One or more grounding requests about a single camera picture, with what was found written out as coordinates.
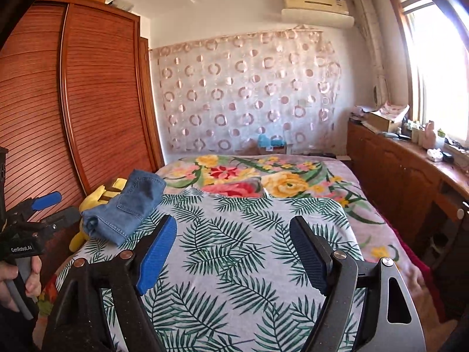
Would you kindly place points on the small brown cardboard box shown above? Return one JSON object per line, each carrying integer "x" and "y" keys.
{"x": 274, "y": 150}

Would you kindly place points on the leaf-printed folded blanket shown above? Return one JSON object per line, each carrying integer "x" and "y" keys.
{"x": 238, "y": 245}

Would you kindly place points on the person's left hand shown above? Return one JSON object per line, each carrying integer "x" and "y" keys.
{"x": 36, "y": 278}

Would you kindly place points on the sheer circle-patterned curtain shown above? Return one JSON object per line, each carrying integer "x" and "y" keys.
{"x": 238, "y": 91}

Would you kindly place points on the wooden slatted wardrobe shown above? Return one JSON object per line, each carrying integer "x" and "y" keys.
{"x": 102, "y": 99}

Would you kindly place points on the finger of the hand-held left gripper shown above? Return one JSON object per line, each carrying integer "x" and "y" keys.
{"x": 60, "y": 222}
{"x": 47, "y": 200}

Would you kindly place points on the white wall air conditioner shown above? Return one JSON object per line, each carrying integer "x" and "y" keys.
{"x": 315, "y": 5}

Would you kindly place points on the yellow plush toy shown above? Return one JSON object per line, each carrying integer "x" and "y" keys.
{"x": 97, "y": 196}

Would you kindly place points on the long wooden low cabinet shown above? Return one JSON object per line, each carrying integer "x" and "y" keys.
{"x": 384, "y": 168}

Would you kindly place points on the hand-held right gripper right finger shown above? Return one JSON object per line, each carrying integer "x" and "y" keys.
{"x": 307, "y": 256}

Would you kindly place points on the dark wooden chair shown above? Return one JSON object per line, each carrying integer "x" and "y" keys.
{"x": 461, "y": 212}

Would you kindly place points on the floral bed sheet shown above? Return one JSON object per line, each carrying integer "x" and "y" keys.
{"x": 293, "y": 176}

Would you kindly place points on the white plastic jug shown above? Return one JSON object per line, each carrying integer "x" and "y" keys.
{"x": 430, "y": 134}

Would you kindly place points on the dark red blanket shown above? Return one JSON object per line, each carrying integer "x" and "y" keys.
{"x": 434, "y": 293}

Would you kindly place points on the white object atop wardrobe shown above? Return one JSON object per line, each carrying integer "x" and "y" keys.
{"x": 122, "y": 4}

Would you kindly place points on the person's dark clothing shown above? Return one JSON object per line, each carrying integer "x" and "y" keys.
{"x": 18, "y": 333}

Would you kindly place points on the white lace window curtain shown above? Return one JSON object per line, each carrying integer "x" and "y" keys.
{"x": 370, "y": 44}

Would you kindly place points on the light blue plastic toy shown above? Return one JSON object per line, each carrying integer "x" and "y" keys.
{"x": 271, "y": 141}

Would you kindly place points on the wooden framed window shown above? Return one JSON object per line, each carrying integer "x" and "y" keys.
{"x": 439, "y": 80}

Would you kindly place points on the white tissue pack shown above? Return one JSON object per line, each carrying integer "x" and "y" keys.
{"x": 435, "y": 154}

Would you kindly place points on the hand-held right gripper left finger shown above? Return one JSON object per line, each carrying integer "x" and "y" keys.
{"x": 157, "y": 253}

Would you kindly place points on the blue denim pants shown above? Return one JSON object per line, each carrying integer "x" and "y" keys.
{"x": 124, "y": 205}

